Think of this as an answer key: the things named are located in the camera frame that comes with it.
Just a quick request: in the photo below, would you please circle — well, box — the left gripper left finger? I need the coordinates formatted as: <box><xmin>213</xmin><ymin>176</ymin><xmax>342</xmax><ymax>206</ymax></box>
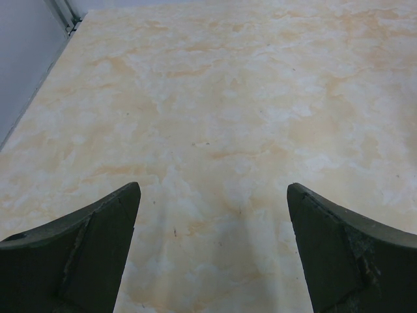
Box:
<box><xmin>1</xmin><ymin>182</ymin><xmax>141</xmax><ymax>312</ymax></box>

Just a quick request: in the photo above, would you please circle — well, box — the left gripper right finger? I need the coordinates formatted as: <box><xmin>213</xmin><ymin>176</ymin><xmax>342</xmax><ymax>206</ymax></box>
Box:
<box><xmin>287</xmin><ymin>183</ymin><xmax>416</xmax><ymax>312</ymax></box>

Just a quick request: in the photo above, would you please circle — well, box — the aluminium frame post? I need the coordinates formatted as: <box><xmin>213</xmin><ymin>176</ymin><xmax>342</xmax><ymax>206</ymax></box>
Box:
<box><xmin>48</xmin><ymin>0</ymin><xmax>87</xmax><ymax>37</ymax></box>

